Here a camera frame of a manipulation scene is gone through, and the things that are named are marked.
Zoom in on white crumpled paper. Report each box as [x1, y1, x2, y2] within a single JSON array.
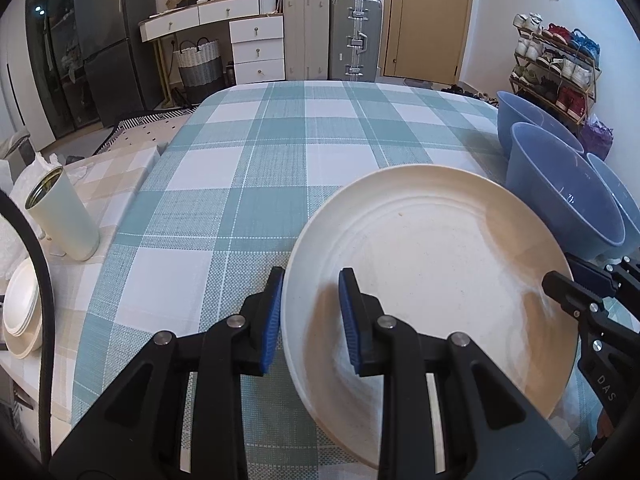
[[30, 151, 88, 183]]

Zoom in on patterned floor rug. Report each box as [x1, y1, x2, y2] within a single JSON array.
[[95, 107, 201, 153]]

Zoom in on tan wooden door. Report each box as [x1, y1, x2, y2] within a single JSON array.
[[377, 0, 476, 81]]

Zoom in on light blue bowl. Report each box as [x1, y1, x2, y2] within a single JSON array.
[[585, 152, 640, 256]]

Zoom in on purple bag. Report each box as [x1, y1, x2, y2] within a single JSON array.
[[579, 114, 615, 161]]

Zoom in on dark grey refrigerator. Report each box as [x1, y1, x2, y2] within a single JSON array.
[[74, 0, 161, 128]]

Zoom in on woven laundry basket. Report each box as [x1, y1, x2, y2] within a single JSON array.
[[172, 37, 222, 103]]

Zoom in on white dressing table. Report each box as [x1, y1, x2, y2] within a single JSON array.
[[138, 0, 286, 111]]

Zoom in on person's right hand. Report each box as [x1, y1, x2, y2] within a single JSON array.
[[596, 407, 614, 442]]

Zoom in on shoe rack with shoes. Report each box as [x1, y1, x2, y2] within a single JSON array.
[[512, 12, 601, 116]]

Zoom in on beige checked cloth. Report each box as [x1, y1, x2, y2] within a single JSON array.
[[0, 145, 166, 421]]

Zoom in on wooden shoe rack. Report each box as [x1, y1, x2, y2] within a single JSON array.
[[509, 25, 601, 121]]

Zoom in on cream round plate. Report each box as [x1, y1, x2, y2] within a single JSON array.
[[280, 164, 576, 472]]

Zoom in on green checked tablecloth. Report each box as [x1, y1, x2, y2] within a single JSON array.
[[70, 80, 640, 480]]

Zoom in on cream tumbler cup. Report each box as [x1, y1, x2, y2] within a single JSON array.
[[24, 166, 101, 262]]

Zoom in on dark glass cabinet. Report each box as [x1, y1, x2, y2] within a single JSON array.
[[25, 0, 101, 136]]

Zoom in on pile of dark shoes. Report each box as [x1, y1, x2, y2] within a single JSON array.
[[440, 85, 501, 106]]

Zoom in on beige suitcase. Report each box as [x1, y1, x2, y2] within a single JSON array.
[[282, 0, 332, 82]]

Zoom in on silver suitcase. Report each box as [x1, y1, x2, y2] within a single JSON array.
[[327, 0, 385, 83]]

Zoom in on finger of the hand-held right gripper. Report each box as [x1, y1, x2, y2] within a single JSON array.
[[565, 254, 617, 295], [542, 270, 608, 321]]

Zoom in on dark blue bowl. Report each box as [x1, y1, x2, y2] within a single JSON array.
[[506, 121, 627, 262], [496, 91, 586, 158]]

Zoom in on black cable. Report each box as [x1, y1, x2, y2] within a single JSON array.
[[0, 192, 55, 466]]

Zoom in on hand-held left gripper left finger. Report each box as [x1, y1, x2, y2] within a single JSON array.
[[47, 266, 287, 471]]

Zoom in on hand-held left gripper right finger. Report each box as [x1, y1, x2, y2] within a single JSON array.
[[338, 267, 581, 471]]

